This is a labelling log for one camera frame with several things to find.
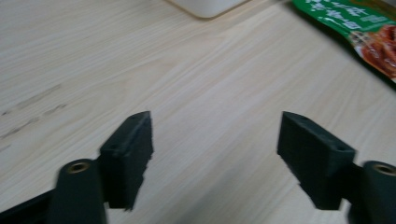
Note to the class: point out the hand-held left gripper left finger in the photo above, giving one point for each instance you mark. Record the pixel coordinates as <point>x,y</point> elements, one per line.
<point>126,158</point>

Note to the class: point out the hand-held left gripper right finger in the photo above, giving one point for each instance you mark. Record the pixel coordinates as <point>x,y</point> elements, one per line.
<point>314,155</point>

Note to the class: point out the green snack packet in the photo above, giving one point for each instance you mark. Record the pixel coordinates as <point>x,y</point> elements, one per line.
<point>358,28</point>

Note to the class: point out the white container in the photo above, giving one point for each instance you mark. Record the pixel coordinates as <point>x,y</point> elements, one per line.
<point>207,6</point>

